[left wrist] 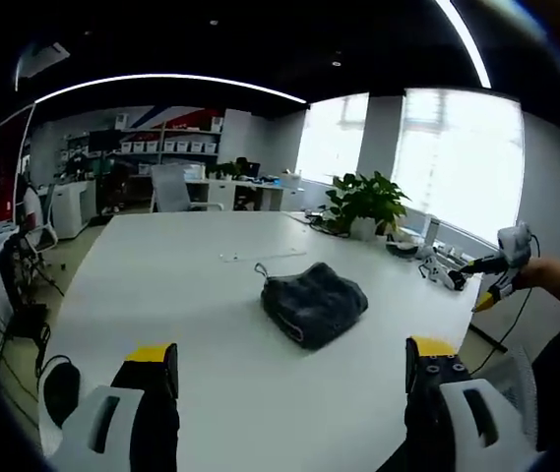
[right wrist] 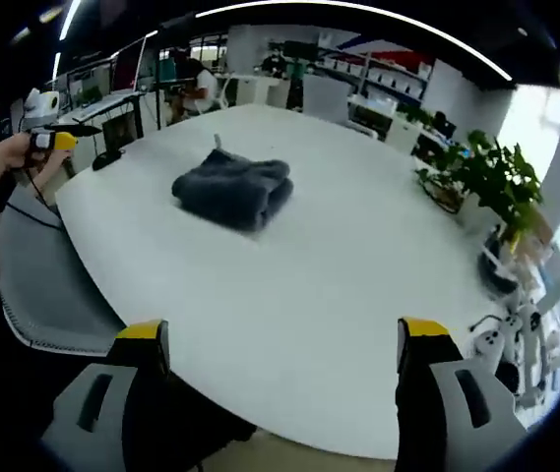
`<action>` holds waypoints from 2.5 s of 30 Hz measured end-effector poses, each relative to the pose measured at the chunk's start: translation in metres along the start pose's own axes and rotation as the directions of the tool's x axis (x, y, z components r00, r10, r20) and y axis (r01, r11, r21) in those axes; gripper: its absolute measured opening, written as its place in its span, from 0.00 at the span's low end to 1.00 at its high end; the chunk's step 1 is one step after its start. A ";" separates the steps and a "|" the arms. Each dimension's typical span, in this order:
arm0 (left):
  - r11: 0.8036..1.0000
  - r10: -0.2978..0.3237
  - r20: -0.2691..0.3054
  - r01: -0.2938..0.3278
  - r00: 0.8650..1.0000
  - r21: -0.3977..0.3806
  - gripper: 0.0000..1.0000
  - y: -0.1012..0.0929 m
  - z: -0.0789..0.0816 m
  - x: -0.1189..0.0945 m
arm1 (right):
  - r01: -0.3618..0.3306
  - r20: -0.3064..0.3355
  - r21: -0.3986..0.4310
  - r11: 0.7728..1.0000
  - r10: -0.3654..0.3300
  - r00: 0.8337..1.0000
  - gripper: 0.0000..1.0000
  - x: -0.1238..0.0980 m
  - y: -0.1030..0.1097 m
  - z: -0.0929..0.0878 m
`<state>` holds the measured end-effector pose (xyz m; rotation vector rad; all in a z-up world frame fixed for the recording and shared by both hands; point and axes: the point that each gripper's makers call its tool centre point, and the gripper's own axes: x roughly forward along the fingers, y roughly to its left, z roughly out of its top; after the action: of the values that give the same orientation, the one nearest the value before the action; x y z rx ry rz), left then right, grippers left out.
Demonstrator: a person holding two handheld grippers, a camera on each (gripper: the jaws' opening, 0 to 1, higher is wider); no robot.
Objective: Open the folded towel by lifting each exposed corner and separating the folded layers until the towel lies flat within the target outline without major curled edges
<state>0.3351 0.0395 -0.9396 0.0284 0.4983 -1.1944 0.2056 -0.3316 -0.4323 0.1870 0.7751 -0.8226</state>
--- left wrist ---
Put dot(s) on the white device on table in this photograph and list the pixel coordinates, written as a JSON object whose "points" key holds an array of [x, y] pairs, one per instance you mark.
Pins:
{"points": [[439, 273]]}

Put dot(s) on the curved ceiling light strip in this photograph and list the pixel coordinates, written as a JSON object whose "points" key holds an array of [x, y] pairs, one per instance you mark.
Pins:
{"points": [[171, 81]]}

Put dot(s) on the white cabinet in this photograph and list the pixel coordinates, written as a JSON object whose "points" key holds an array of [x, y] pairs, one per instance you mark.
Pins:
{"points": [[74, 209]]}

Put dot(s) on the white mesh office chair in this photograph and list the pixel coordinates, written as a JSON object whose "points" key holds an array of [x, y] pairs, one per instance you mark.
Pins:
{"points": [[171, 189]]}

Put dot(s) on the white mesh chair back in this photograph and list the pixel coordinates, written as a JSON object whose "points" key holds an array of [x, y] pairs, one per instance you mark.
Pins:
{"points": [[518, 378]]}

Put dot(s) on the dark round object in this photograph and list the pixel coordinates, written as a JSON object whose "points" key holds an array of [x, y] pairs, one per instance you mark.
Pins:
{"points": [[401, 250]]}

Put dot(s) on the straight ceiling light strip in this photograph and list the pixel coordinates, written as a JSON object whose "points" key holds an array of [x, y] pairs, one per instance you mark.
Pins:
{"points": [[466, 39]]}

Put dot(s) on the white background desk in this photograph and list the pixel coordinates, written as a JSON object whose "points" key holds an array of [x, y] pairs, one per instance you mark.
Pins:
{"points": [[240, 193]]}

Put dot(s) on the grey office chair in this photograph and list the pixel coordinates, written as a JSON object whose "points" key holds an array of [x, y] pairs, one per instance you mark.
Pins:
{"points": [[48, 226]]}

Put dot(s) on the dark grey towel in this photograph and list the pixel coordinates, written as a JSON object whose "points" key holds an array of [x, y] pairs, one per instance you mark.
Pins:
{"points": [[315, 305]]}

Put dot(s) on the white black round object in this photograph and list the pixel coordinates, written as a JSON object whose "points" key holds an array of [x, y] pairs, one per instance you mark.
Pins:
{"points": [[60, 393]]}

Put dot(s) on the shelf with white boxes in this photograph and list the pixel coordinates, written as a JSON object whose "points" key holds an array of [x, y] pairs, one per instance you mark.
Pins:
{"points": [[176, 145]]}

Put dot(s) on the black monitor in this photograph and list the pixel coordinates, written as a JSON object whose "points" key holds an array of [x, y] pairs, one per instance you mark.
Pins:
{"points": [[105, 141]]}

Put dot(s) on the green potted plant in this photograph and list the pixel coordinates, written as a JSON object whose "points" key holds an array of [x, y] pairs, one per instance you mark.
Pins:
{"points": [[365, 201]]}

